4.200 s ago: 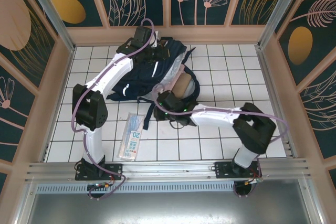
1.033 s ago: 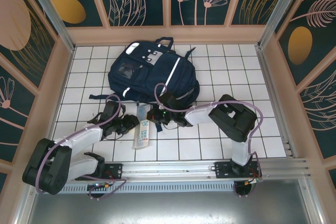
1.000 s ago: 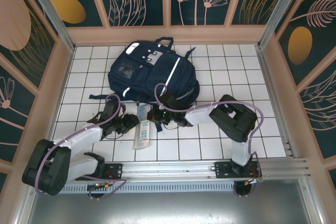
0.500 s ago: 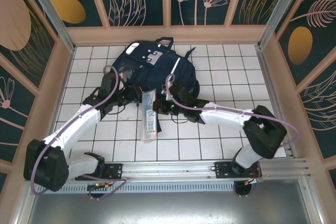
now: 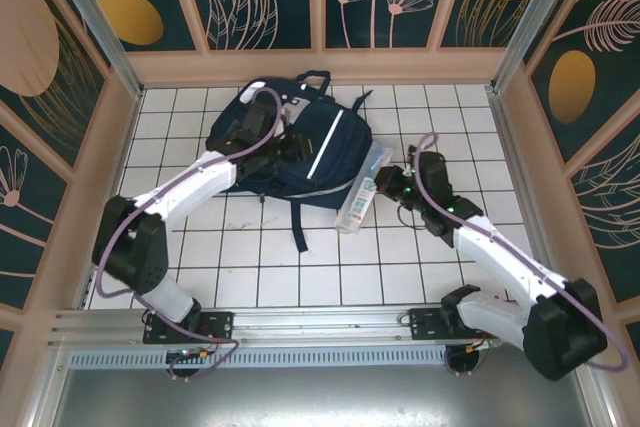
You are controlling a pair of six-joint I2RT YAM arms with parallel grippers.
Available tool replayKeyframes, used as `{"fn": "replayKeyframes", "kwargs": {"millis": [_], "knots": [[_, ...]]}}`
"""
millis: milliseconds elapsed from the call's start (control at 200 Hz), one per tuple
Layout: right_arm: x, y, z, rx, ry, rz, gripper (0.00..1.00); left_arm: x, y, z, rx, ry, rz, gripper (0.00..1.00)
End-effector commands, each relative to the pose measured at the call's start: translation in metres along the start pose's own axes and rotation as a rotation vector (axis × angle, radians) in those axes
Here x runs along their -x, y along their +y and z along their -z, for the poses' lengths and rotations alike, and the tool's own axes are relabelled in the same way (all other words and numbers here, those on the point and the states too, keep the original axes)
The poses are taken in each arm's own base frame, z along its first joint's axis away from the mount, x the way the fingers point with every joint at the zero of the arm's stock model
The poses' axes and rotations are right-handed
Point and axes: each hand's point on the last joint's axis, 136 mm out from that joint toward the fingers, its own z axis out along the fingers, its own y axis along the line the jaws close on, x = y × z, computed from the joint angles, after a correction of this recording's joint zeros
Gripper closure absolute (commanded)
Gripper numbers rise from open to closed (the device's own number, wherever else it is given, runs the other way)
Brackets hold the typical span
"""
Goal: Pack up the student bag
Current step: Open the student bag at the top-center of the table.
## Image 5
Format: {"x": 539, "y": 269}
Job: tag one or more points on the clear plastic pen pack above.
{"x": 362, "y": 192}

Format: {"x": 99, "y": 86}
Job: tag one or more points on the navy blue backpack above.
{"x": 340, "y": 147}

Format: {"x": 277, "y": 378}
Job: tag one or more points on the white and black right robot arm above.
{"x": 560, "y": 332}

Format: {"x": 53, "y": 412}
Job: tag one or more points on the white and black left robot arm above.
{"x": 135, "y": 252}

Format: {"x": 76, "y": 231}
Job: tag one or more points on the slotted metal vent strip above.
{"x": 320, "y": 359}

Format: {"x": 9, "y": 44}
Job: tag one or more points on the aluminium side rail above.
{"x": 505, "y": 147}

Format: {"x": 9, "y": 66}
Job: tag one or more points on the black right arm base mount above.
{"x": 430, "y": 324}

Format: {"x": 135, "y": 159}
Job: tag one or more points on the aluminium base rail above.
{"x": 320, "y": 322}

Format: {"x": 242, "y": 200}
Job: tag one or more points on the aluminium frame post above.
{"x": 532, "y": 22}
{"x": 95, "y": 22}

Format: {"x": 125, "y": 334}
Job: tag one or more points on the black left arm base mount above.
{"x": 215, "y": 324}

